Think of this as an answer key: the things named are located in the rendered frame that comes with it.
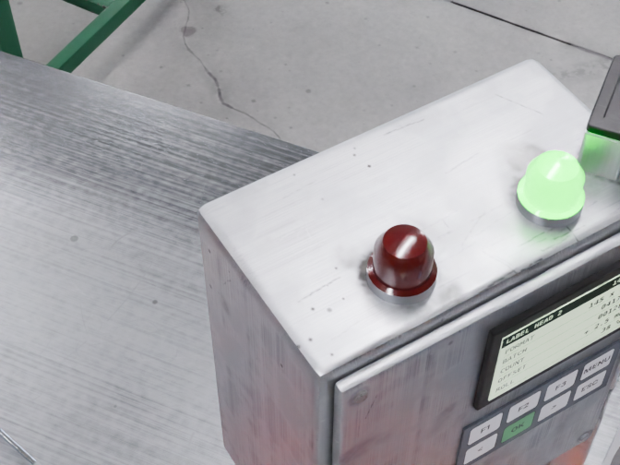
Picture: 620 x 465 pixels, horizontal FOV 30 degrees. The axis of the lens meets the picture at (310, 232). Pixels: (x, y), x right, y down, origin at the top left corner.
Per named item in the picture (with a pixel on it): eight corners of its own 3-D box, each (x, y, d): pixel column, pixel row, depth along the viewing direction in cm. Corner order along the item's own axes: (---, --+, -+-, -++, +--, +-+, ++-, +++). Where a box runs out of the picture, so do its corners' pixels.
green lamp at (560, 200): (502, 194, 46) (509, 153, 44) (554, 168, 46) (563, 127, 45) (543, 237, 44) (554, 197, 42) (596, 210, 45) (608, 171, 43)
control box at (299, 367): (220, 443, 60) (191, 204, 45) (482, 304, 66) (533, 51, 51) (323, 607, 54) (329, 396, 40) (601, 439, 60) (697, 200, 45)
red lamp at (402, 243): (352, 267, 43) (354, 228, 41) (410, 239, 44) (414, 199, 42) (391, 315, 42) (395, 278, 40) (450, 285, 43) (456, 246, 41)
